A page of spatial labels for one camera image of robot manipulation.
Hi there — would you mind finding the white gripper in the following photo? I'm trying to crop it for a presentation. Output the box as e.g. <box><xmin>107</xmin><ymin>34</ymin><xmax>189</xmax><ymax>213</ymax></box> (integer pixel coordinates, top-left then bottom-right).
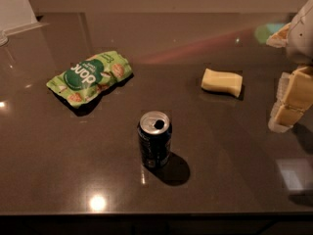
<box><xmin>266</xmin><ymin>0</ymin><xmax>313</xmax><ymax>133</ymax></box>

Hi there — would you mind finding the yellow sponge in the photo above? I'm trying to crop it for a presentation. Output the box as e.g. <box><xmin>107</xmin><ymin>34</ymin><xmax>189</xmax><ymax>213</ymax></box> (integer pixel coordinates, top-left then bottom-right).
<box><xmin>201</xmin><ymin>69</ymin><xmax>243</xmax><ymax>97</ymax></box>

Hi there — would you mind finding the dark blue pepsi can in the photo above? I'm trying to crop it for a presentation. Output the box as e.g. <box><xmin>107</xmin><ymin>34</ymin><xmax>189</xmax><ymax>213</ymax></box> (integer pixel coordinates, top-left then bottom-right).
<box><xmin>137</xmin><ymin>111</ymin><xmax>172</xmax><ymax>169</ymax></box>

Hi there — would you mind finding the green snack bag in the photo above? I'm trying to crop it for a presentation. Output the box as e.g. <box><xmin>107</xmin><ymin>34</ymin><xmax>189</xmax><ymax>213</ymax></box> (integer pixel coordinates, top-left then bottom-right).
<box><xmin>47</xmin><ymin>51</ymin><xmax>133</xmax><ymax>109</ymax></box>

